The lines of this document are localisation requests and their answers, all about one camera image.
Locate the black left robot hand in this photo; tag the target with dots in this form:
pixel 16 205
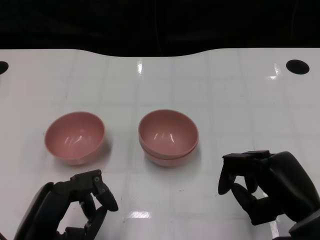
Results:
pixel 45 210

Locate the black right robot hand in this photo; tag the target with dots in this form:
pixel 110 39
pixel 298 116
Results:
pixel 287 180

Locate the pink plastic bowl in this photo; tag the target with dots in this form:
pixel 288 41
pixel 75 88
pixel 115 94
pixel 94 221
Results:
pixel 170 162
pixel 167 132
pixel 75 135

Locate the black round table grommet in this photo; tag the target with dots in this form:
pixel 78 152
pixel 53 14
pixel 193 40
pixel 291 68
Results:
pixel 297 66
pixel 3 68

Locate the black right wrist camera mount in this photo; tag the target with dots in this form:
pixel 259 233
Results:
pixel 307 227

